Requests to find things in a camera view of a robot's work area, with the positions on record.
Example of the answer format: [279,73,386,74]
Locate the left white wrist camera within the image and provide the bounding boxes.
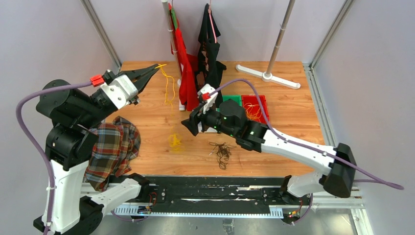
[99,75,138,110]

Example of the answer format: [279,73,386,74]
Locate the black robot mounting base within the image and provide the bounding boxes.
[129,176,310,216]

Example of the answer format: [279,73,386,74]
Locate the plaid flannel shirt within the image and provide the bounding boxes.
[85,116,141,192]

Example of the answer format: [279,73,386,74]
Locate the brown cable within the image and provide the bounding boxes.
[208,141,237,170]

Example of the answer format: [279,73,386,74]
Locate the red plastic bin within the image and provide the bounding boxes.
[241,95,269,124]

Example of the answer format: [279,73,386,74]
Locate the white rack base foot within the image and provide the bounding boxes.
[235,64,301,90]

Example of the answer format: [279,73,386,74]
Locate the white plastic bin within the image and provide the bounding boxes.
[190,109,217,133]

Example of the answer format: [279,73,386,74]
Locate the left metal rack pole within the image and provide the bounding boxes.
[161,0,182,81]

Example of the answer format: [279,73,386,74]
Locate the metal rack pole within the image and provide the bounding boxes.
[161,0,182,81]
[265,0,295,77]

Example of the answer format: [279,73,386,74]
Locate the right metal rack pole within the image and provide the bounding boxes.
[265,0,295,77]

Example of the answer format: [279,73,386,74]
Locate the pink clothes hanger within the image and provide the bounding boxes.
[208,0,217,44]

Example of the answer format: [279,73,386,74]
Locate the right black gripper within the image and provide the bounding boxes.
[181,99,237,139]

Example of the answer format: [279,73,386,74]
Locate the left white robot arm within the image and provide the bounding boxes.
[33,64,159,235]

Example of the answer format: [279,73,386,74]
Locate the black hanging garment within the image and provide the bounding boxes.
[195,3,227,90]

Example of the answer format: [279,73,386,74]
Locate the green clothes hanger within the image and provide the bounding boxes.
[170,7,179,30]

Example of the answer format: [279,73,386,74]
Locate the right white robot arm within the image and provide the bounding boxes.
[181,100,356,204]

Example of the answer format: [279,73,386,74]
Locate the green plastic bin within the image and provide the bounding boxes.
[217,95,244,115]

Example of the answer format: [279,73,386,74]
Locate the yellow cable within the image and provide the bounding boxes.
[155,63,185,152]
[244,102,265,122]

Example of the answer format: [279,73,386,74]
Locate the red hanging shirt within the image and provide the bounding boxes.
[169,3,199,111]

